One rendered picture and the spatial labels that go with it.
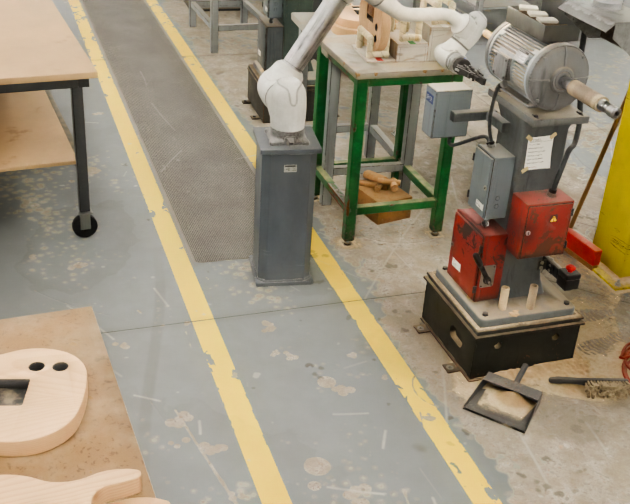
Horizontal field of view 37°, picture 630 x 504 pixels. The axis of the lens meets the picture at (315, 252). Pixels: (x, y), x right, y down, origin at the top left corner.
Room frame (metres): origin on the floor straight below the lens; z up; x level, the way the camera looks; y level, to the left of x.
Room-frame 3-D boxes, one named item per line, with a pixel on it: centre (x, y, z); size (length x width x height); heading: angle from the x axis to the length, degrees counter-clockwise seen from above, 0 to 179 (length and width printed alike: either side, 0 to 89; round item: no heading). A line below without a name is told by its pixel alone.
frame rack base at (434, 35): (4.66, -0.52, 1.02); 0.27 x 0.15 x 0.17; 18
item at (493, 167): (3.43, -0.67, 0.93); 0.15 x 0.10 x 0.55; 20
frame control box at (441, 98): (3.54, -0.54, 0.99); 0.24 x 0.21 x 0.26; 20
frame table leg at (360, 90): (4.30, -0.16, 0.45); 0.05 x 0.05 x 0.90; 20
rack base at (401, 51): (4.62, -0.37, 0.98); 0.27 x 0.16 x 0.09; 18
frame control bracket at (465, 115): (3.56, -0.59, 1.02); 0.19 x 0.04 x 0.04; 110
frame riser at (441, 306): (3.48, -0.82, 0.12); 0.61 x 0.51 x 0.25; 110
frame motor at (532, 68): (3.54, -0.79, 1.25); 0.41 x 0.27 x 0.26; 20
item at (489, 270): (3.29, -0.68, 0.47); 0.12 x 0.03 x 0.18; 110
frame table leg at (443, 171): (4.47, -0.63, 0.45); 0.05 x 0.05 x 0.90; 20
